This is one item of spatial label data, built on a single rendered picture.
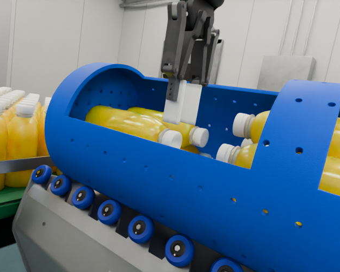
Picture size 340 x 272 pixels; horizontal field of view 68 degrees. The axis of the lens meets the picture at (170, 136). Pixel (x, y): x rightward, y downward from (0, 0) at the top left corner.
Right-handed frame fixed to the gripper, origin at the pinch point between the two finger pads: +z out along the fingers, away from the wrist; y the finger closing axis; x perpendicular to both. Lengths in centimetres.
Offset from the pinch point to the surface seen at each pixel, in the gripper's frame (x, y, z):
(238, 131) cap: -9.5, 2.9, 2.8
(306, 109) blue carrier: -19.0, -5.5, -1.9
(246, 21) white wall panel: 126, 347, -131
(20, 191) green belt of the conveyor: 37.3, -6.5, 27.2
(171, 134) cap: 0.0, -1.9, 5.1
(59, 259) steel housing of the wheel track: 15.6, -9.2, 32.6
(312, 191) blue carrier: -21.6, -9.3, 5.8
